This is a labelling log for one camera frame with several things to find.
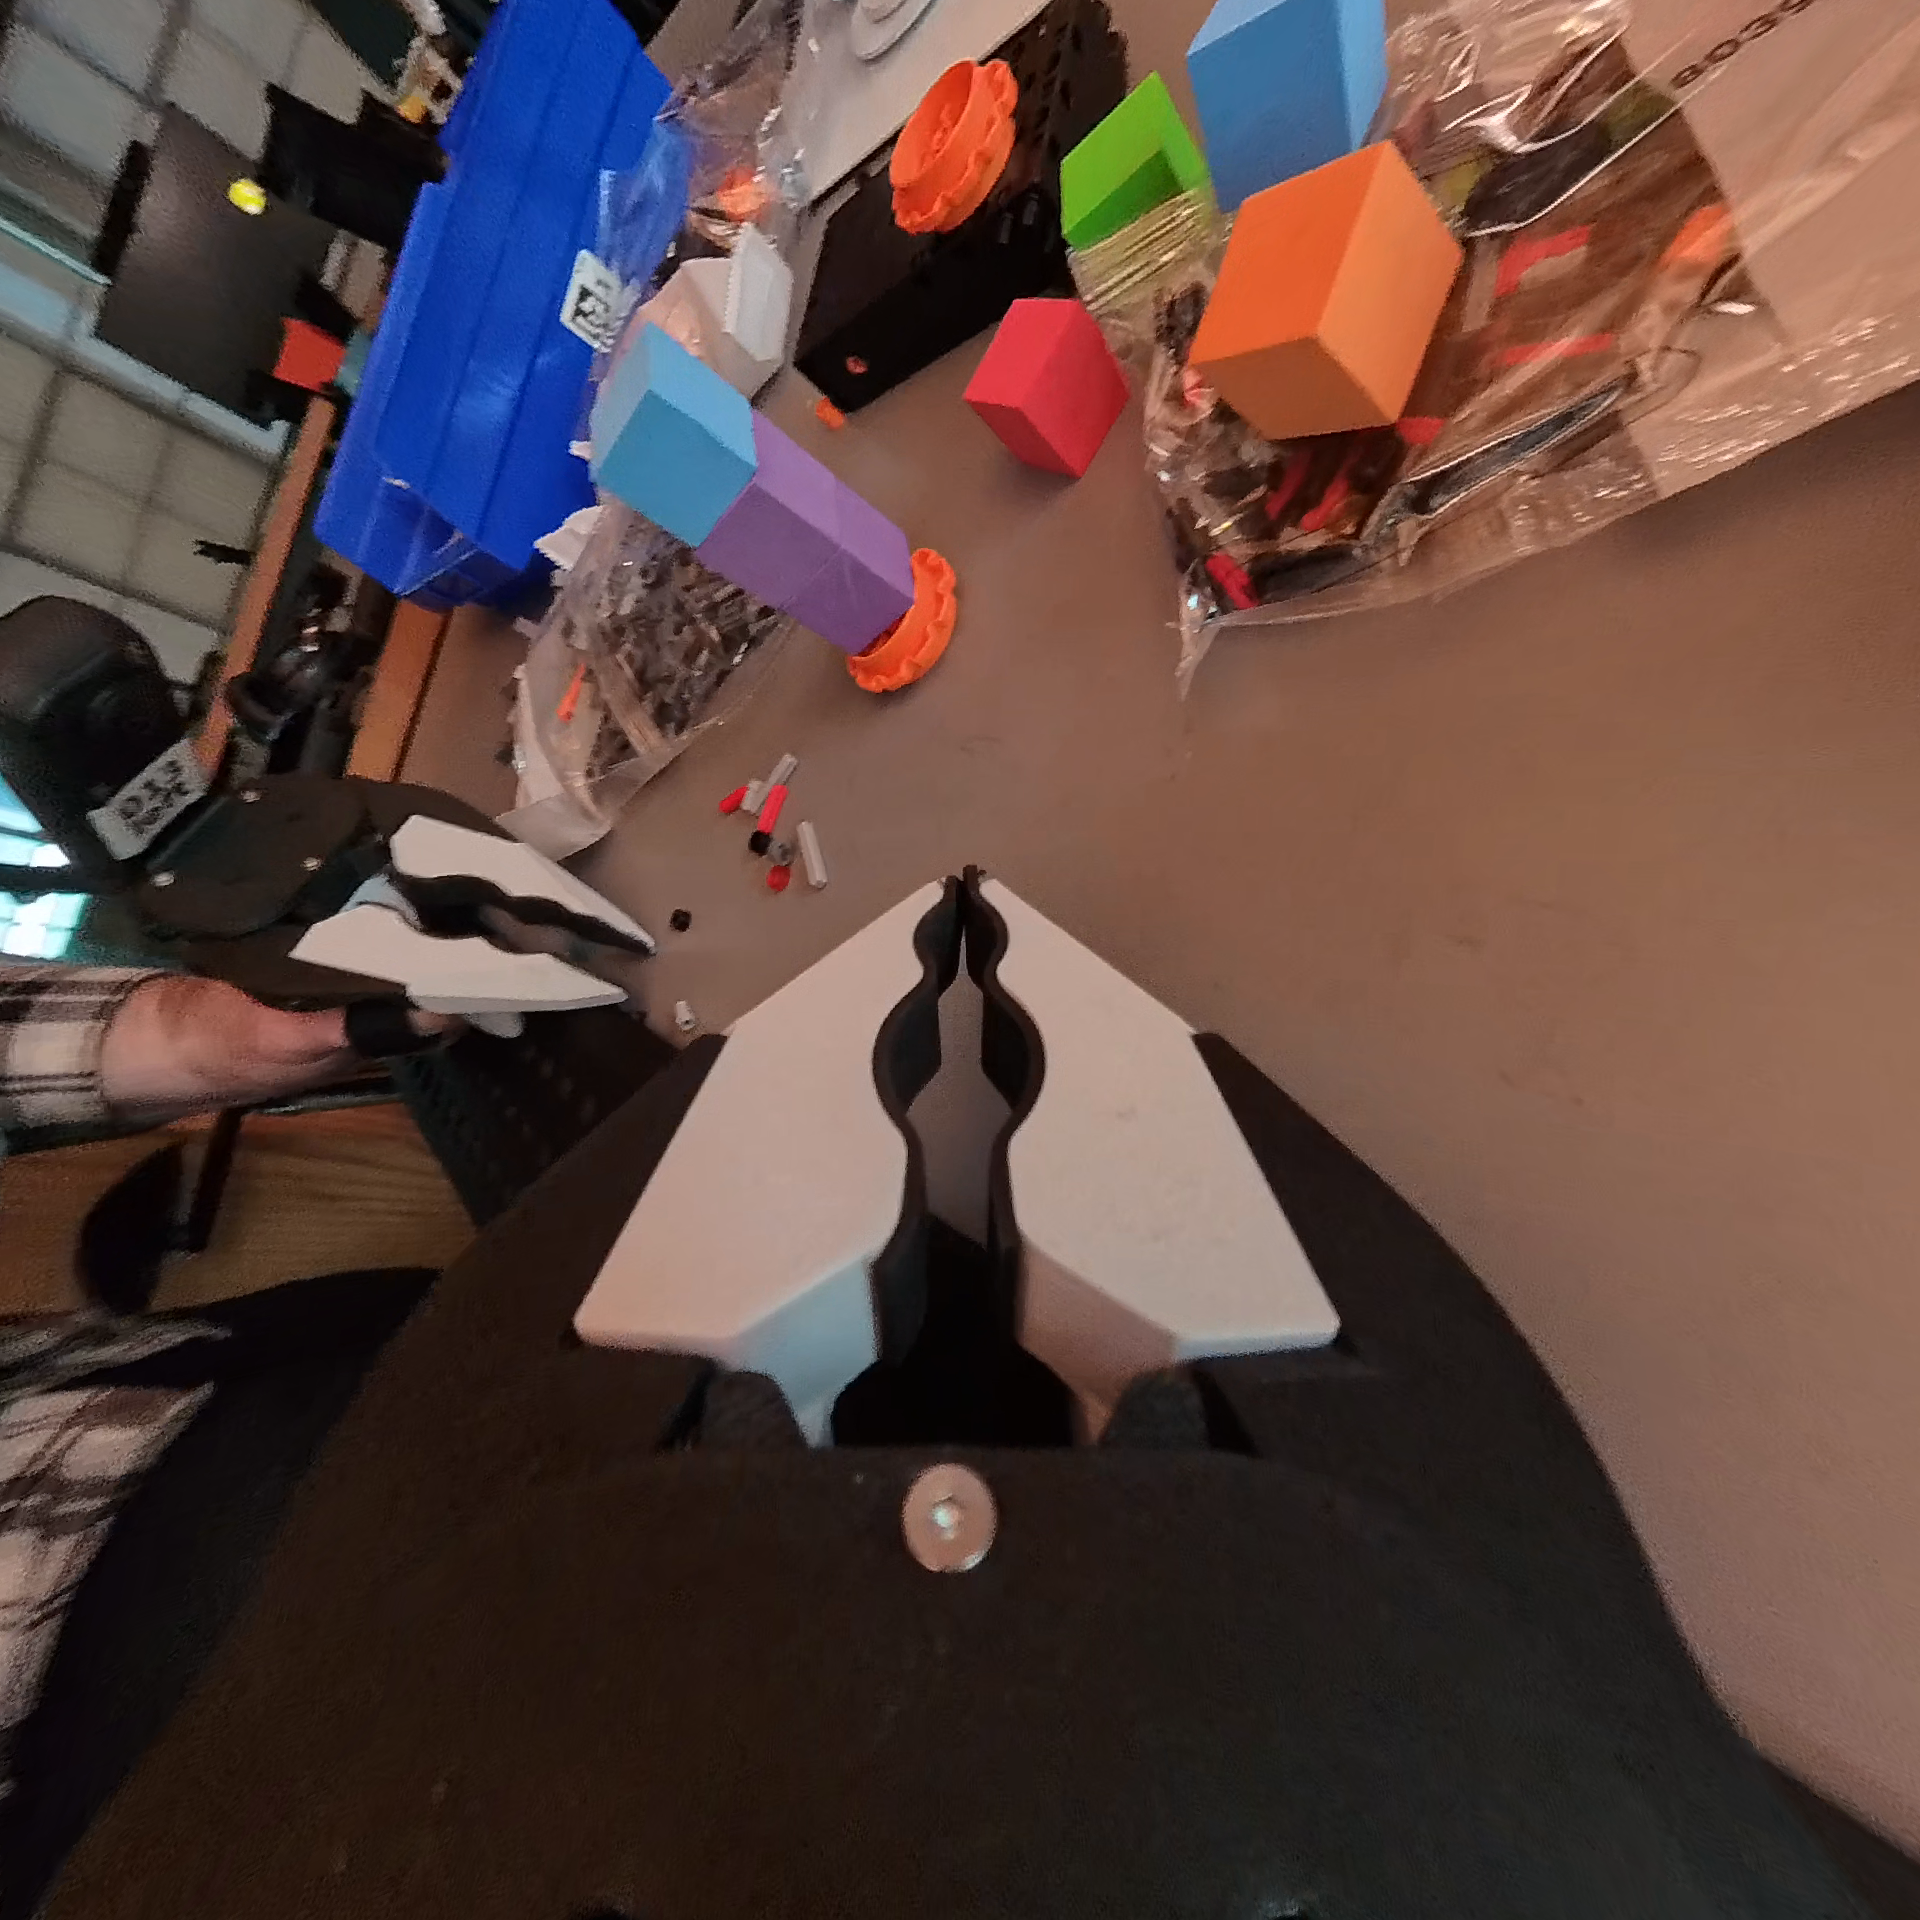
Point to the person's left hand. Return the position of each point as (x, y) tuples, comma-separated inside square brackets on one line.
[(223, 1035)]

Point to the red bag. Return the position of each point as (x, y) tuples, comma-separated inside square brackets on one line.
[(312, 353)]

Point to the black perforated chair back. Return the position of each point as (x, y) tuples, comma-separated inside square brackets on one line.
[(524, 1110)]

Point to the grey plastic axle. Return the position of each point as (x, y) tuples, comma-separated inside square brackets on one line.
[(778, 778), (810, 853)]

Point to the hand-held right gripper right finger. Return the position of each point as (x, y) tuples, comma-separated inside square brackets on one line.
[(1168, 1199)]

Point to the orange cube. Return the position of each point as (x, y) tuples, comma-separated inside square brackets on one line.
[(1321, 284)]

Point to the orange connector part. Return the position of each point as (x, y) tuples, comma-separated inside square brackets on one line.
[(575, 695)]

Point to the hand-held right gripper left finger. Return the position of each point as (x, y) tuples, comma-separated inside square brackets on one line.
[(734, 1199)]

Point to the person's plaid shirt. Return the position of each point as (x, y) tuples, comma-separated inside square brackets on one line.
[(74, 1500)]

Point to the grey desk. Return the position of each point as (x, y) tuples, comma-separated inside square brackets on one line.
[(1425, 976)]

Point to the clear bag of grey parts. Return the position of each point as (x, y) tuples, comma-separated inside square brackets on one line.
[(660, 661)]

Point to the blue storage bin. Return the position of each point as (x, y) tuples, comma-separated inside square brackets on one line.
[(496, 300)]

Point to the person's left forearm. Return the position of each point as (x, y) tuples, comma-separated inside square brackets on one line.
[(58, 1035)]

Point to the purple cube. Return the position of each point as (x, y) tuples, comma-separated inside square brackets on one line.
[(764, 512), (849, 562)]

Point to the red cube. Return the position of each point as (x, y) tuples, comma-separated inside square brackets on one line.
[(1041, 390)]

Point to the clear bag of coloured parts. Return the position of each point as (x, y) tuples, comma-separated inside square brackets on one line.
[(1724, 375)]

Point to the orange gear wheel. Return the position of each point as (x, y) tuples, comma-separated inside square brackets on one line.
[(900, 623), (952, 143)]

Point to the long red axle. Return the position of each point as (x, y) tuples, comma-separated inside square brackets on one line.
[(772, 816)]

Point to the green cube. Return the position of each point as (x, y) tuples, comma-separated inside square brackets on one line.
[(1134, 165)]

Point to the blue cube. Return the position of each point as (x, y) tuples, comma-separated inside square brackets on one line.
[(669, 434), (1282, 89)]

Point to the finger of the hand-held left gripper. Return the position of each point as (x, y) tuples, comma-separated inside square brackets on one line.
[(420, 961), (480, 853)]

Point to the black building plate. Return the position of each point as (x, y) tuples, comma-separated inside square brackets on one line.
[(931, 315)]

